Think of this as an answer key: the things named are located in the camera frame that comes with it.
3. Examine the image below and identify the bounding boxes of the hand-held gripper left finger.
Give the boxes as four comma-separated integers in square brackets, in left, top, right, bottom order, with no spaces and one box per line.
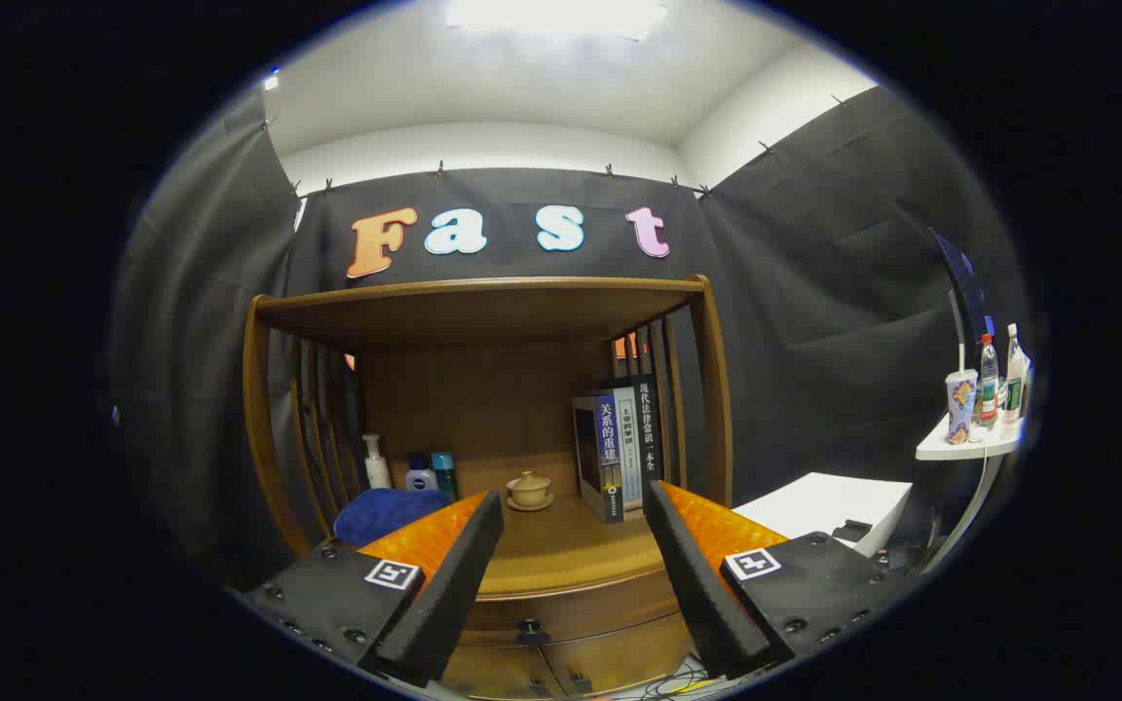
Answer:
[240,490,505,688]

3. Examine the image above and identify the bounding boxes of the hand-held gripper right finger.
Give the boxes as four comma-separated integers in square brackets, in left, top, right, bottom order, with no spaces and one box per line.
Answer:
[641,479,913,681]

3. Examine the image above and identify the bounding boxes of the wooden drawer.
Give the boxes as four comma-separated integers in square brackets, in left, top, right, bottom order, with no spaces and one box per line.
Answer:
[459,570,689,648]

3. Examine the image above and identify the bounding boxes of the wooden cabinet door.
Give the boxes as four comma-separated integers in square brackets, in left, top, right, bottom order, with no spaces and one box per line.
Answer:
[542,613,693,694]
[439,643,562,700]

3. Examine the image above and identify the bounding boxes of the wooden countertop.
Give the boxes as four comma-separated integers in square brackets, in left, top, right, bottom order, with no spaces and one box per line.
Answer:
[327,492,679,597]

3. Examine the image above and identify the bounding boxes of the white drawer unit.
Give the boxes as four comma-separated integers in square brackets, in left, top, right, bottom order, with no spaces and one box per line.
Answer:
[731,472,913,558]

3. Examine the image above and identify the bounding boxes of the wooden cabinet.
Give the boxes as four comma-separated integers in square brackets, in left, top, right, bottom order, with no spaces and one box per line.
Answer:
[243,275,734,700]

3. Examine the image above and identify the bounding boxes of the blue towel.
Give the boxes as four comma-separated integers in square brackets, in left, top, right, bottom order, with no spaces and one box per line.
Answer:
[333,488,453,546]

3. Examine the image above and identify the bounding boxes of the beige lidded teacup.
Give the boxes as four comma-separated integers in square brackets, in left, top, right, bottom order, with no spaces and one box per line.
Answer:
[506,470,555,513]

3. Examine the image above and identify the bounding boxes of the book with pale spine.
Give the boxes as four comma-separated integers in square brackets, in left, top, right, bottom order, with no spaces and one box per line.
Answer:
[615,387,645,514]

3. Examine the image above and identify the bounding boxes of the white pump bottle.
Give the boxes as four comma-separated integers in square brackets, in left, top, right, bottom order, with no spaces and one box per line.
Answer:
[361,433,393,491]

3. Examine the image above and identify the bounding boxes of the book with black spine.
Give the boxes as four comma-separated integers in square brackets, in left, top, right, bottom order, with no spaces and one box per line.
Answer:
[631,375,667,509]

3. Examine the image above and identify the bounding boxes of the book with blue spine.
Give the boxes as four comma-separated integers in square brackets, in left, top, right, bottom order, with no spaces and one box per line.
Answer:
[572,389,626,524]

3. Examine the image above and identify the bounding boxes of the white side shelf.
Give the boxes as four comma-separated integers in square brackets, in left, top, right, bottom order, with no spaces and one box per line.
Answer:
[915,414,1025,575]

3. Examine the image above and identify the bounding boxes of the patterned paper cup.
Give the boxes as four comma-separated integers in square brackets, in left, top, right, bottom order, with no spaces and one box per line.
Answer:
[945,369,979,446]

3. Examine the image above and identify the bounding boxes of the clear bottle with red label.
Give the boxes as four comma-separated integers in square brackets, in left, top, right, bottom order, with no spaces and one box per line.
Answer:
[978,334,1000,429]

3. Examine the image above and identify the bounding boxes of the clear bottle with green label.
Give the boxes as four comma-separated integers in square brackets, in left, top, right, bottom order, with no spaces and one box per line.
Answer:
[1002,324,1028,424]

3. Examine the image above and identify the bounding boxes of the dark monitor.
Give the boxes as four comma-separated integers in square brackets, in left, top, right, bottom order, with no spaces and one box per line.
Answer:
[929,228,995,371]

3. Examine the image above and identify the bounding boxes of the floor cables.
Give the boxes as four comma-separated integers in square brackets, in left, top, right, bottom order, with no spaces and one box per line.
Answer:
[610,662,718,700]

